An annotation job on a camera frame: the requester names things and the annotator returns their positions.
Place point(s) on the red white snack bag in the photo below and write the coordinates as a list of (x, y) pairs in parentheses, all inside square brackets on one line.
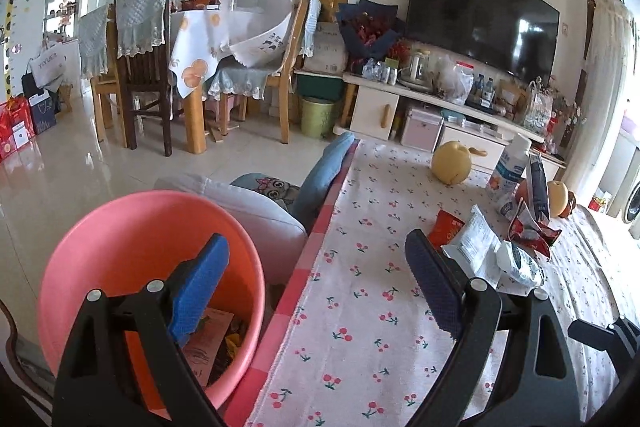
[(520, 222)]

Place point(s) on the filled plastic bag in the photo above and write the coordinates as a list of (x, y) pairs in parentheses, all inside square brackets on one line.
[(455, 82)]

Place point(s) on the glass kettle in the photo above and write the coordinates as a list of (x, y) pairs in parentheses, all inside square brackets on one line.
[(421, 66)]

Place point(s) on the grey lace chair back cover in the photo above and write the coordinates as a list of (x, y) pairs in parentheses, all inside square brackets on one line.
[(311, 24)]

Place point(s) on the dark blue paper bag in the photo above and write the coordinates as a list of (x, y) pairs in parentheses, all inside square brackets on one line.
[(45, 114)]

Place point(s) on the green waste bin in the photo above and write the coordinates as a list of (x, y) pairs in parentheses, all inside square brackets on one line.
[(317, 117)]

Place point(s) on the cream television cabinet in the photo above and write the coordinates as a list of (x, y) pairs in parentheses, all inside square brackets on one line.
[(370, 107)]

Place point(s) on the red apple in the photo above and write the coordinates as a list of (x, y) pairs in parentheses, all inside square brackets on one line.
[(522, 194)]

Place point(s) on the white covered air conditioner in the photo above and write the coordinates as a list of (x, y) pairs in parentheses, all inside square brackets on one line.
[(612, 97)]

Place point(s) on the navy blue standing pouch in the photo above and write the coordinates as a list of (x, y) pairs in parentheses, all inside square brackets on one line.
[(539, 187)]

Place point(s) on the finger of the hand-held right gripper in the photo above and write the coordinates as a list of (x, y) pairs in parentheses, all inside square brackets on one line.
[(590, 334)]

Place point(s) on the group of small bottles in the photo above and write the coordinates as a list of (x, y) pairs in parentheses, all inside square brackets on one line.
[(381, 72)]

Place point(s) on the cherry print tablecloth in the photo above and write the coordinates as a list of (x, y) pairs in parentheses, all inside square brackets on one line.
[(375, 257)]

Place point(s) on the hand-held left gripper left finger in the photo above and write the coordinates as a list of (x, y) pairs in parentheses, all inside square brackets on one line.
[(200, 287)]

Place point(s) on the red gold-trimmed snack bag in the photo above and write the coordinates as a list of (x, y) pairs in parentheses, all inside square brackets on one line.
[(445, 227)]

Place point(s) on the black television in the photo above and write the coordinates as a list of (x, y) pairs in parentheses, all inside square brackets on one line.
[(475, 17)]

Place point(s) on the white mesh food cover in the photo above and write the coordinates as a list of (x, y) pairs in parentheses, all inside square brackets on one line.
[(260, 7)]

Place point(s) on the white paper bag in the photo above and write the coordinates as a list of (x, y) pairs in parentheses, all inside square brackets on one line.
[(47, 69)]

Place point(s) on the pink plastic bucket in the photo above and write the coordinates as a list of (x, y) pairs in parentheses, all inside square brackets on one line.
[(125, 247)]

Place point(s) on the white orange print tablecloth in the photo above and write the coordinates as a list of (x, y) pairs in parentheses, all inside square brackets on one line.
[(195, 52)]

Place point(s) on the giraffe height chart decal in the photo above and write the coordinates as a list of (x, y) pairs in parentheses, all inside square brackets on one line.
[(15, 17)]

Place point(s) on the white bottle blue label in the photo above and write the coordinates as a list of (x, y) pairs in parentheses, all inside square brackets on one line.
[(512, 162)]

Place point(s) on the red gift box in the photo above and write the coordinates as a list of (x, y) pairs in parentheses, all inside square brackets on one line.
[(27, 127), (7, 134)]

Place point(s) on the yellow pear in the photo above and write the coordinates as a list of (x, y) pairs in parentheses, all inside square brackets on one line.
[(450, 162), (558, 199)]

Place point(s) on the blue cushion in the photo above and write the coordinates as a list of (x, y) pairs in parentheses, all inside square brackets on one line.
[(320, 179)]

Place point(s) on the grey lace seat cover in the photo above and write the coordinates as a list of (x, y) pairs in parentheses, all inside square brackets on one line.
[(235, 82)]

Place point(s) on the dark green storage box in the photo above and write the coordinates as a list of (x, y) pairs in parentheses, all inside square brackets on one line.
[(320, 87)]

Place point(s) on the light wooden chair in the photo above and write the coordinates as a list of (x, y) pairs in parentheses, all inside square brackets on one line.
[(102, 107), (287, 82)]

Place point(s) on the grey quilted chair cover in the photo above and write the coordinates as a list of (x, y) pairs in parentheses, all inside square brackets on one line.
[(142, 17), (94, 39)]

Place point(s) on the orange persimmon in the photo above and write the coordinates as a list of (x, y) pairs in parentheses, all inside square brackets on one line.
[(570, 205)]

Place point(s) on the silver grey snack bag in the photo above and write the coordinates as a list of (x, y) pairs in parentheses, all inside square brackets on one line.
[(472, 242)]

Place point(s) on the dark wooden chair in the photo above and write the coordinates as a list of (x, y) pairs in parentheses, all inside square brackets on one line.
[(145, 107)]

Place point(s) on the clear plastic bag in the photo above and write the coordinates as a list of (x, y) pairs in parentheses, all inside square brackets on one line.
[(539, 107)]

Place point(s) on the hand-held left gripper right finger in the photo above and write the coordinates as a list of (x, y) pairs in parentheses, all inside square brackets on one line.
[(432, 282)]

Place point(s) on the washing machine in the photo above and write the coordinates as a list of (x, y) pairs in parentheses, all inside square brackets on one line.
[(632, 207)]

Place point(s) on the white cushion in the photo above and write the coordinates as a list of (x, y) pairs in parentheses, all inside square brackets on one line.
[(240, 207)]

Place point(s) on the white blue small cup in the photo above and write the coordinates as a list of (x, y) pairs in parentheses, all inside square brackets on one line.
[(506, 205)]

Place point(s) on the pink storage box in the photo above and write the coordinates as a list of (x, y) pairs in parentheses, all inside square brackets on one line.
[(421, 129)]

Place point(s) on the white display cabinet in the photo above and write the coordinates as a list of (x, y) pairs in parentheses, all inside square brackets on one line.
[(62, 2)]

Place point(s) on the owl print cushion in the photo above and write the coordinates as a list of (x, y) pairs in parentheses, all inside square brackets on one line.
[(272, 189)]

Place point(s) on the dark blue wrapped bouquet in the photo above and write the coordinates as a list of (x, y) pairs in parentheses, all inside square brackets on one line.
[(370, 27)]

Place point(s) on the white printed snack bag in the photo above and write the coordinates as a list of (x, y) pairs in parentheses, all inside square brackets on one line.
[(517, 264)]

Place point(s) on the wooden dining table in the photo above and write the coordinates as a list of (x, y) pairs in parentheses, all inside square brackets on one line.
[(196, 122)]

